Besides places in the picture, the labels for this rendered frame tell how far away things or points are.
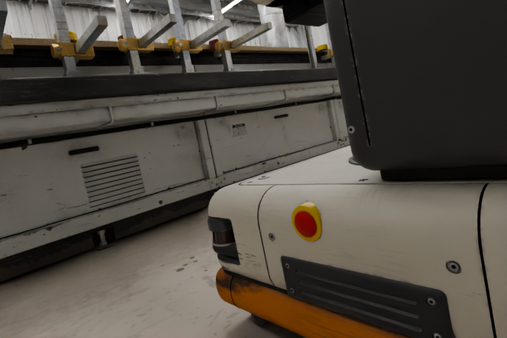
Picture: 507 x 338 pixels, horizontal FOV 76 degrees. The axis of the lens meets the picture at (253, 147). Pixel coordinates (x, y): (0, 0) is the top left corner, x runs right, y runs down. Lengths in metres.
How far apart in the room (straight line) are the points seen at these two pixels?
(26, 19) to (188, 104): 7.87
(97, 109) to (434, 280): 1.25
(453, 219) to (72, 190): 1.44
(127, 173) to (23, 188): 0.41
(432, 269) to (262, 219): 0.25
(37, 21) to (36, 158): 7.85
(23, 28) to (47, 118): 7.88
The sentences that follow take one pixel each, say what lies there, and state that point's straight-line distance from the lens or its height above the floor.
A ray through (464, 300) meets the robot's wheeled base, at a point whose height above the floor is 0.18.
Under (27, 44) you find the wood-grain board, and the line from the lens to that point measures 1.57.
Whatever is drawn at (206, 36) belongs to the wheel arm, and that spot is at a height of 0.82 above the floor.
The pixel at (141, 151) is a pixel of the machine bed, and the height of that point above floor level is 0.39.
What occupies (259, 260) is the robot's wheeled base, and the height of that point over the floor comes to 0.17.
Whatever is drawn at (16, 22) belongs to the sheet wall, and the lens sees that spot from 9.20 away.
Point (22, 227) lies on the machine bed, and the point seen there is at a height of 0.19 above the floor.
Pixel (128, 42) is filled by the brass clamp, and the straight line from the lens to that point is 1.49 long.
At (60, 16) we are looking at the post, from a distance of 1.45.
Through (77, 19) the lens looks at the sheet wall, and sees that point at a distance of 9.53.
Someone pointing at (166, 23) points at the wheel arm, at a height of 0.82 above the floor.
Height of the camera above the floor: 0.38
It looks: 3 degrees down
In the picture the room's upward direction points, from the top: 11 degrees counter-clockwise
